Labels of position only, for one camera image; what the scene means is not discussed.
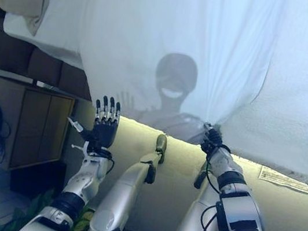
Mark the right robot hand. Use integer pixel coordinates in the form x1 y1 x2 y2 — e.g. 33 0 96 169
198 122 234 159

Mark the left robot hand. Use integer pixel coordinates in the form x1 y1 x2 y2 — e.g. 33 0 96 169
63 90 124 153

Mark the white duvet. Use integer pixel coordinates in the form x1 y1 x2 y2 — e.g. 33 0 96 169
21 0 281 156

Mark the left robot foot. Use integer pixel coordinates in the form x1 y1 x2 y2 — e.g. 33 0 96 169
154 133 170 157

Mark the silver left robot leg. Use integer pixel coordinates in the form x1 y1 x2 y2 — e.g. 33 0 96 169
88 139 167 231

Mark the wooden bedside cabinet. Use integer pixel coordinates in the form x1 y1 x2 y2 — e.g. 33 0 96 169
0 73 78 179

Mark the grey area rug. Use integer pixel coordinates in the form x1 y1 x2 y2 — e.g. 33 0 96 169
256 163 308 197

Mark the white pillowcase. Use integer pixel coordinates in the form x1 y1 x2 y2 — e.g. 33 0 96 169
222 0 308 179

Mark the green leafy plant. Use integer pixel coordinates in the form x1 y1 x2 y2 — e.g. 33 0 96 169
0 181 96 231

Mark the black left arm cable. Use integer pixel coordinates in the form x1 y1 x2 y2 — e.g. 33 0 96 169
94 147 118 180

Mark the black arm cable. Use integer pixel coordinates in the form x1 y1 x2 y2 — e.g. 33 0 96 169
94 147 118 180
194 143 248 231

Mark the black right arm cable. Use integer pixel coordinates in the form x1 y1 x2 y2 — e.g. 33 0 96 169
194 143 248 231

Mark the brown upholstered bed frame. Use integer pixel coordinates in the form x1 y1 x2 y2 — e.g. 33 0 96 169
0 8 105 102

